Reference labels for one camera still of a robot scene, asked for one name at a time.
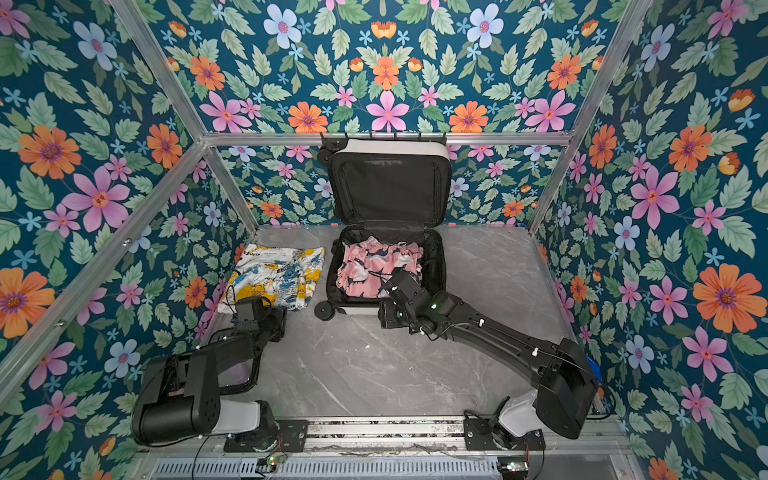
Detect yellow white patterned shirt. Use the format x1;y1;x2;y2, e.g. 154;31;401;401
217;244;325;314

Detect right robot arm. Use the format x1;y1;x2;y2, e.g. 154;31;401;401
379;269;601;440

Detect white black open suitcase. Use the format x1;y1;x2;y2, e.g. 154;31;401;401
318;138;453;315

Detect pink navy patterned shorts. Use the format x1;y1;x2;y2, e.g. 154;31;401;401
335;236;425;299

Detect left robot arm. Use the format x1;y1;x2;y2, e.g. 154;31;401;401
131;296;287;451

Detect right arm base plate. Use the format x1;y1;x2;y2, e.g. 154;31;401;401
463;416;546;452

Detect aluminium frame cage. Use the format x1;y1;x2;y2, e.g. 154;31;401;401
0;0;655;415

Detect white perforated cable tray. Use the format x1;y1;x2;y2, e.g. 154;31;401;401
150;457;502;479

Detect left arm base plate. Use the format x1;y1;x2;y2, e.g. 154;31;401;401
223;420;309;454

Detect aluminium mounting rail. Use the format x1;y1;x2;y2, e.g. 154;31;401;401
132;415;635;470

